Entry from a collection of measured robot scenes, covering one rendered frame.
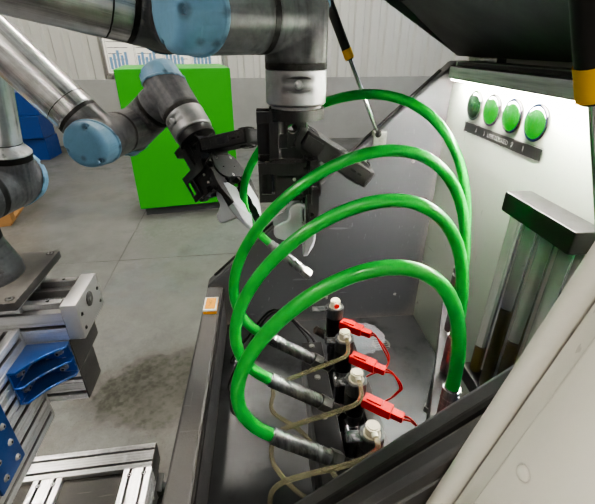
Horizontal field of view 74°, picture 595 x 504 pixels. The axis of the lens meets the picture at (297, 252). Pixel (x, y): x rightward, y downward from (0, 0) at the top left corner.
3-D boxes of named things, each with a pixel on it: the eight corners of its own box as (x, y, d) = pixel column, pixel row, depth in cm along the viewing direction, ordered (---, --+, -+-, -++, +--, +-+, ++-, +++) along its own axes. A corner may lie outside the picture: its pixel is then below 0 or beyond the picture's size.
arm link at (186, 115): (209, 105, 75) (177, 99, 68) (221, 124, 75) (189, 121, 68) (187, 130, 79) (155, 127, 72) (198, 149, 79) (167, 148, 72)
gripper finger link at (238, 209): (236, 241, 72) (215, 199, 74) (257, 225, 69) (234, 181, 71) (224, 243, 70) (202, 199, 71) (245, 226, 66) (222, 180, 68)
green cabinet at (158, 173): (229, 182, 477) (219, 63, 416) (240, 207, 404) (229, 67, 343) (146, 189, 454) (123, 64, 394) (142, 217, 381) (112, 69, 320)
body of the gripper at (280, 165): (260, 189, 58) (256, 103, 53) (317, 188, 59) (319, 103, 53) (260, 208, 52) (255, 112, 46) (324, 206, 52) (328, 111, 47)
